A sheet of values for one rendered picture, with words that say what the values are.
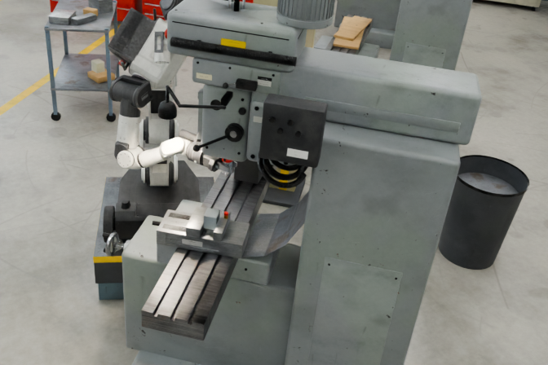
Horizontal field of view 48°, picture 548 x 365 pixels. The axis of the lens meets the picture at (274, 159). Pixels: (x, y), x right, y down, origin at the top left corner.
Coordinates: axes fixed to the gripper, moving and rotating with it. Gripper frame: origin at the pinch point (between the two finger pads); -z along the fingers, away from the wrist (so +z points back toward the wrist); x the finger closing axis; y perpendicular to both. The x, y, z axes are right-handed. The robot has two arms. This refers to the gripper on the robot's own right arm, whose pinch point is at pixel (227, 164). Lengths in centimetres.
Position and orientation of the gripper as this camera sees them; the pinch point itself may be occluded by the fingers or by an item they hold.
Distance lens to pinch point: 256.6
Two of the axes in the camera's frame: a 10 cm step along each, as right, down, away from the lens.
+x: 5.1, -4.0, 7.6
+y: -1.0, 8.5, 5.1
